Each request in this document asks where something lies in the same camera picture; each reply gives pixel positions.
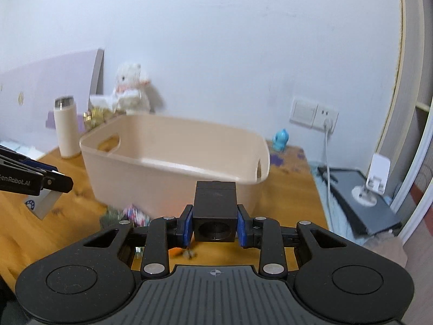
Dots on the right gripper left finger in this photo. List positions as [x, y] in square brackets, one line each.
[161, 235]

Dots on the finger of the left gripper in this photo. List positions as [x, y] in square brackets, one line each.
[23, 159]
[52, 180]

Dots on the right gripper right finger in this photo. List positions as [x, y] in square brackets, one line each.
[269, 237]

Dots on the small white carton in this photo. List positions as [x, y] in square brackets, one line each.
[41, 205]

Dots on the dark brown square box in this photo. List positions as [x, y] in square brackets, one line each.
[215, 211]

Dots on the colourful cartoon small box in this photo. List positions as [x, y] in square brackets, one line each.
[135, 215]

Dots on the lilac headboard panel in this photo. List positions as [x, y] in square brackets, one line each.
[28, 94]

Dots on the green glitter scrunchie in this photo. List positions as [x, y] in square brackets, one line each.
[110, 217]

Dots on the beige plastic storage bin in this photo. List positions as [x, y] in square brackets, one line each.
[154, 162]

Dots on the cream thermos bottle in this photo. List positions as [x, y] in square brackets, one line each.
[66, 124]

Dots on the blue bird figurine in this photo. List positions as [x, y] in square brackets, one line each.
[280, 140]

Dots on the white plush lamb toy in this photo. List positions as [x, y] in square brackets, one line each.
[130, 89]

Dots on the grey laptop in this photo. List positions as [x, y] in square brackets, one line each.
[366, 211]

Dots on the beige grey blanket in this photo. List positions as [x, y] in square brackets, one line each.
[389, 246]

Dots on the white phone stand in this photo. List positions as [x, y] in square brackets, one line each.
[376, 181]

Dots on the white wall switch socket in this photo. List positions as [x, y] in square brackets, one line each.
[313, 115]

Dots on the white wardrobe shelf frame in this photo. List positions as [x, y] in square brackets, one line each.
[407, 135]

